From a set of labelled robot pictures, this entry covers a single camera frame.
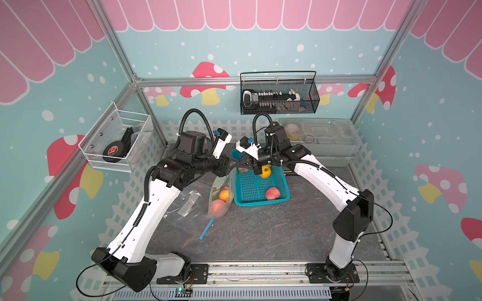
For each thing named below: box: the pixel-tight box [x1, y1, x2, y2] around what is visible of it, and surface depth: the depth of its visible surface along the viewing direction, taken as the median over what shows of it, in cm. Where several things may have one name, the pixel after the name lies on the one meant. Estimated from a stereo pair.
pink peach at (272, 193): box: [266, 186, 281, 201], surface depth 93 cm
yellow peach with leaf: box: [259, 164, 272, 179], surface depth 102 cm
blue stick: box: [198, 218, 215, 241], surface depth 88 cm
